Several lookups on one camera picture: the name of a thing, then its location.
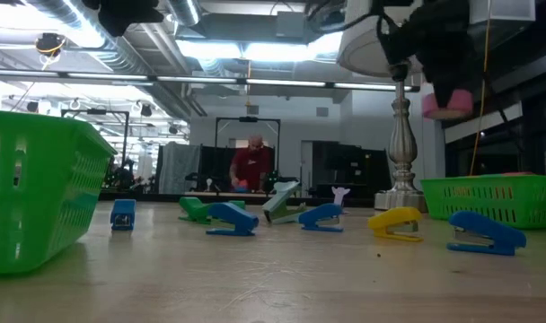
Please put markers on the green plastic mesh basket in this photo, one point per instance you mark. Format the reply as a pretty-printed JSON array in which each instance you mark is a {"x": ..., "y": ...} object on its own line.
[
  {"x": 488, "y": 199},
  {"x": 39, "y": 193}
]

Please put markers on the silver ventilation duct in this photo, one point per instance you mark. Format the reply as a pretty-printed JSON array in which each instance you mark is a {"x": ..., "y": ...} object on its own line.
[{"x": 134, "y": 58}]

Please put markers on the lilac staple remover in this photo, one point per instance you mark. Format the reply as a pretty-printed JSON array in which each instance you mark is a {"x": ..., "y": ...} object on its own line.
[{"x": 340, "y": 195}]

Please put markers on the black cabinet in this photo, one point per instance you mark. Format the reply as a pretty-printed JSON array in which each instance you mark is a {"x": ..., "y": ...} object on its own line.
[{"x": 354, "y": 166}]

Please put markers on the white shade silver table lamp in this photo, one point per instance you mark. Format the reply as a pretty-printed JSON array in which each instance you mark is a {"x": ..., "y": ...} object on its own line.
[{"x": 402, "y": 148}]

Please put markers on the black aluminium table frame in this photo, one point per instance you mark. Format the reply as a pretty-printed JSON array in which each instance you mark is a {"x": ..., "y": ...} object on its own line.
[{"x": 143, "y": 196}]

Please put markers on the ceiling light strip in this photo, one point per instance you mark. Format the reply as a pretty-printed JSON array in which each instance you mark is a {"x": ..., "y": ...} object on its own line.
[{"x": 196, "y": 80}]

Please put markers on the small yellow stapler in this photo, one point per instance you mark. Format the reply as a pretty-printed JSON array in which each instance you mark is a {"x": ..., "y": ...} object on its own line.
[{"x": 394, "y": 217}]

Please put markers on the grey hanging cloth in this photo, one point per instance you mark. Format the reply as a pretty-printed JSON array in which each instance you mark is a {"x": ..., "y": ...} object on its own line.
[{"x": 178, "y": 166}]

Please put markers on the red tape roll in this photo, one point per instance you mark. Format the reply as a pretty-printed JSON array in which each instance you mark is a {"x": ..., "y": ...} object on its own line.
[{"x": 517, "y": 174}]

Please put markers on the person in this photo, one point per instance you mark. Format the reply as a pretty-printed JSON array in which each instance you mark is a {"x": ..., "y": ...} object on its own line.
[{"x": 250, "y": 166}]

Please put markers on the small green stapler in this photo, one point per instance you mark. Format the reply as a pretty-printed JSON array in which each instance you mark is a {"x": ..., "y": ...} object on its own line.
[
  {"x": 193, "y": 208},
  {"x": 238, "y": 204}
]

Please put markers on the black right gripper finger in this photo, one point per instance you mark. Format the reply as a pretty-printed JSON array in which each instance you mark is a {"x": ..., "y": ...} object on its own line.
[{"x": 448, "y": 89}]

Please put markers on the pink tape roll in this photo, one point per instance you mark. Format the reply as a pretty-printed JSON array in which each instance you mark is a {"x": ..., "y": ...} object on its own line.
[{"x": 464, "y": 105}]

